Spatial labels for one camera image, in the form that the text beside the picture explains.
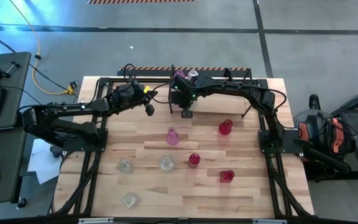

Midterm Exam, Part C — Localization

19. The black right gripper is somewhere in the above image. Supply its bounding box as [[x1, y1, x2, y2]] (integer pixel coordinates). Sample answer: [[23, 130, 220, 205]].
[[169, 75, 205, 108]]

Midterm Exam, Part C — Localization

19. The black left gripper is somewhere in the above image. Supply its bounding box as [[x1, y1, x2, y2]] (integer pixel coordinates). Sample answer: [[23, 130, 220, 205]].
[[109, 82, 159, 110]]

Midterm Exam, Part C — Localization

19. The clear tall diamond-cut vase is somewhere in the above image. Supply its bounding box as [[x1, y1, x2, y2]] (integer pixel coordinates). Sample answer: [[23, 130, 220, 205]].
[[187, 68, 200, 81]]

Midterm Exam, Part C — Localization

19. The pink twisted cone vase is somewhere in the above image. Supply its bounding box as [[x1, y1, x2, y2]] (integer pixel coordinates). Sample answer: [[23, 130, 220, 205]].
[[165, 126, 180, 146]]

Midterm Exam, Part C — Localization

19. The black-framed wooden shelf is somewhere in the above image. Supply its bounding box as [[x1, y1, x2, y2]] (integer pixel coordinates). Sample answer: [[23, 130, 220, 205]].
[[170, 64, 257, 118]]

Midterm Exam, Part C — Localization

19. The red small bulb vase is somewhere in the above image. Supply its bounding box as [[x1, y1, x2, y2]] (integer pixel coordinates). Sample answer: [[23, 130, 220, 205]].
[[218, 119, 234, 136]]

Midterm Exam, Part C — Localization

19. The red tall ribbed vase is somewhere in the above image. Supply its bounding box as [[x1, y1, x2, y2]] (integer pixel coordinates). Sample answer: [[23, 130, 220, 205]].
[[188, 152, 201, 169]]

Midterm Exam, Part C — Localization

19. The clear wide diamond-cut vase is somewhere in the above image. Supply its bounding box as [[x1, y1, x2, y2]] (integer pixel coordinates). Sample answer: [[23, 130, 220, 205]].
[[158, 155, 175, 172]]

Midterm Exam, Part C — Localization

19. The clear small round vase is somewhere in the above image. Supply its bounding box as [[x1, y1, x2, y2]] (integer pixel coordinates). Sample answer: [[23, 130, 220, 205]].
[[117, 159, 134, 174]]

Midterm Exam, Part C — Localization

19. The red squat glass vase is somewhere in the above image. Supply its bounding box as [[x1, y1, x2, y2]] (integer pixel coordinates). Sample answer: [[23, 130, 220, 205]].
[[219, 169, 236, 184]]

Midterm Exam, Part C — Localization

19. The clear square glass vase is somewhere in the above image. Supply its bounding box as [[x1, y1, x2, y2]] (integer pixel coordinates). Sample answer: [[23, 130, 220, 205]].
[[121, 192, 140, 209]]

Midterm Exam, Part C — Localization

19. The white paper sheet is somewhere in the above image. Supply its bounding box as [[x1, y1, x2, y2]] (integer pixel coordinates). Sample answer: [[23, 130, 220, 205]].
[[26, 138, 63, 185]]

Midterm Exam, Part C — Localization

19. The black orange shop vacuum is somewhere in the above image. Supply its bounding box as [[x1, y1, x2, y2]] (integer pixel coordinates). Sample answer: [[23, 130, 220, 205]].
[[292, 93, 358, 162]]

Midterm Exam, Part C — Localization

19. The dark grey desk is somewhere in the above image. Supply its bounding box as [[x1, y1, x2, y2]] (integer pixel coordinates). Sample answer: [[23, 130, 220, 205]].
[[0, 51, 32, 206]]

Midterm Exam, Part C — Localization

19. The black metal table frame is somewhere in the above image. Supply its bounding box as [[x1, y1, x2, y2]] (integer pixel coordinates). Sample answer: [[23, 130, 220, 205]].
[[47, 76, 314, 220]]

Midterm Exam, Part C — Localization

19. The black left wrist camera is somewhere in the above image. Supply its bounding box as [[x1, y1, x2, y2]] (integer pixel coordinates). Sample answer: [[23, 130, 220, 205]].
[[144, 104, 156, 118]]

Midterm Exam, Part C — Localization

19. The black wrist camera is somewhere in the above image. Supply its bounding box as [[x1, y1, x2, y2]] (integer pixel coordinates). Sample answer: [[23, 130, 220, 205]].
[[181, 106, 194, 119], [144, 104, 156, 118]]

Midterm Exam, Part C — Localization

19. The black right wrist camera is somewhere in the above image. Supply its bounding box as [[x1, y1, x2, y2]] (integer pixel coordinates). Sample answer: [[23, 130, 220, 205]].
[[181, 106, 194, 119]]

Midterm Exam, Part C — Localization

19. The yellow cable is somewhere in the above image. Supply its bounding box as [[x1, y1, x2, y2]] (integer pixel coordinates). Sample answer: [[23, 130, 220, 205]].
[[9, 0, 74, 96]]

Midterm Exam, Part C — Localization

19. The silver metal bracket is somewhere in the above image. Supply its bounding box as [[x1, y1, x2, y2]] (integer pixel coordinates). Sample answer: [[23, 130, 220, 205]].
[[252, 218, 288, 224], [78, 217, 115, 224]]

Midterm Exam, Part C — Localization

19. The black vacuum hose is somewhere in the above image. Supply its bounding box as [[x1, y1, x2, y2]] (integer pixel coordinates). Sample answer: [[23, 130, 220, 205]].
[[303, 147, 352, 175]]

